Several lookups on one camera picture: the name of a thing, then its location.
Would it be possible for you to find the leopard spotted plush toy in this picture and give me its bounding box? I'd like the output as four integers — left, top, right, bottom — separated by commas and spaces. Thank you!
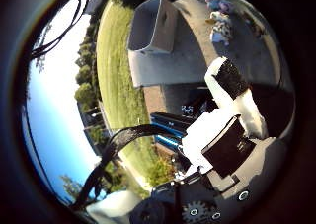
205, 11, 233, 46

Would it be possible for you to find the blue white plush toy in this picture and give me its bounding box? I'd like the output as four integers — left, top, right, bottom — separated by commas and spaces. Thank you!
205, 0, 236, 16

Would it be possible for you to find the black cart with blue frame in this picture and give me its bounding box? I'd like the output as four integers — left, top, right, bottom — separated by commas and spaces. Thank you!
149, 89, 218, 153

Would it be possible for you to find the thick black cable loop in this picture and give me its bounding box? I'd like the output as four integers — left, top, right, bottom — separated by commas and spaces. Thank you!
70, 124, 186, 212

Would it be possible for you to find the black cable bundle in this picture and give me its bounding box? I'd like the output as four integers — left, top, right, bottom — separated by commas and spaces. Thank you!
30, 0, 91, 60

